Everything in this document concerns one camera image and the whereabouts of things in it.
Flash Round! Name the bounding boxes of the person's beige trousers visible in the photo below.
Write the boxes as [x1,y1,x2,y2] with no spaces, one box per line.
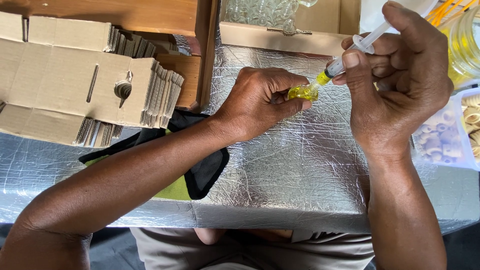
[129,226,376,270]

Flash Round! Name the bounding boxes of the stack of flat cardboard boxes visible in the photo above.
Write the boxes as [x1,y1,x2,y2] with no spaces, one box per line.
[0,11,185,148]

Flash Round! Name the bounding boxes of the silver foil table cover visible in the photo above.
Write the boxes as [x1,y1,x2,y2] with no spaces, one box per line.
[0,34,480,235]

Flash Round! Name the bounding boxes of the person's left hand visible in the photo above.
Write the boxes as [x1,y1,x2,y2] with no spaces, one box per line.
[214,67,313,144]

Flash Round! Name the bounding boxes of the heap of beige bottle caps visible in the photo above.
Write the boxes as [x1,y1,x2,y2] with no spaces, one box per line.
[414,94,480,165]

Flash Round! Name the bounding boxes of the brown wooden tray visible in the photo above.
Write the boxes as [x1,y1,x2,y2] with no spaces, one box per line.
[0,0,219,113]

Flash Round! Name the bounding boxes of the group of empty glass bottles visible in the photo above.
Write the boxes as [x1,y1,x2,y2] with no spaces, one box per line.
[224,0,319,33]

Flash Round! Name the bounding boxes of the black and green cloth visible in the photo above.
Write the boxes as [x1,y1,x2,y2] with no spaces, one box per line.
[78,109,230,201]

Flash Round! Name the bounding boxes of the glass jar of yellow liquid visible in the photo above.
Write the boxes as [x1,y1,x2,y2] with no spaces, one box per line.
[436,5,480,89]

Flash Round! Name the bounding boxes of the bundle of orange sticks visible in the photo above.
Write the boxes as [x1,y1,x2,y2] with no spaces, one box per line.
[425,0,478,28]

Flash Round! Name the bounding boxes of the open cardboard box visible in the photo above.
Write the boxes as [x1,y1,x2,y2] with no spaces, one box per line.
[219,0,361,58]

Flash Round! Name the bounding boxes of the small glass bottle yellow liquid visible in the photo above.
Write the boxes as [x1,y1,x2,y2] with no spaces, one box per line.
[287,83,320,102]

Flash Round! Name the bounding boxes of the person's right hand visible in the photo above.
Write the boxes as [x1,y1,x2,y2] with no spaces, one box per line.
[331,1,455,157]

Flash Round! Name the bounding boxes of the clear plastic container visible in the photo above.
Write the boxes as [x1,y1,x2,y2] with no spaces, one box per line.
[410,87,480,172]

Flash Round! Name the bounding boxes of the clear plastic syringe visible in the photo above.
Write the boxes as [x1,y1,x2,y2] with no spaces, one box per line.
[310,20,393,90]

